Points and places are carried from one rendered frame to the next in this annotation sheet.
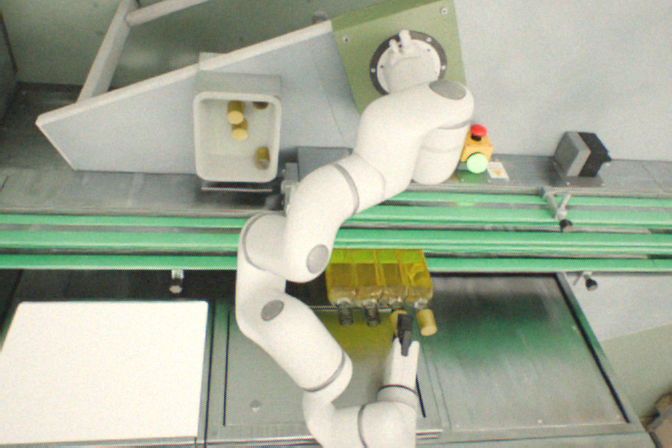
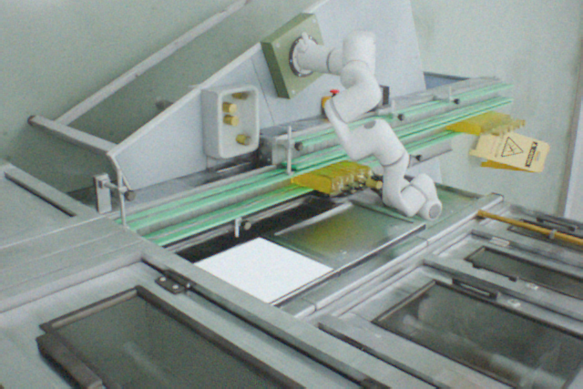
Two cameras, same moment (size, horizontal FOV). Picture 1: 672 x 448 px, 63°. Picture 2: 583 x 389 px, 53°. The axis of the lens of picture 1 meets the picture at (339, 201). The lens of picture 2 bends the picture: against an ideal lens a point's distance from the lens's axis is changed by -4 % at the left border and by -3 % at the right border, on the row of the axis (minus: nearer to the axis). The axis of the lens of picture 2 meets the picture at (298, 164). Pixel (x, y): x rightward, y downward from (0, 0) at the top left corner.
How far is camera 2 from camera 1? 141 cm
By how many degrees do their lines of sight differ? 38
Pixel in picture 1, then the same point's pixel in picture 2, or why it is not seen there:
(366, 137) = (356, 47)
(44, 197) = (138, 201)
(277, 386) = (341, 243)
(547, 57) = not seen: hidden behind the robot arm
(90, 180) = (150, 189)
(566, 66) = not seen: hidden behind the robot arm
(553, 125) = not seen: hidden behind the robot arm
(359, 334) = (348, 217)
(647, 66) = (382, 41)
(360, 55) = (284, 54)
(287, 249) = (370, 85)
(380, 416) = (421, 177)
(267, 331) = (377, 129)
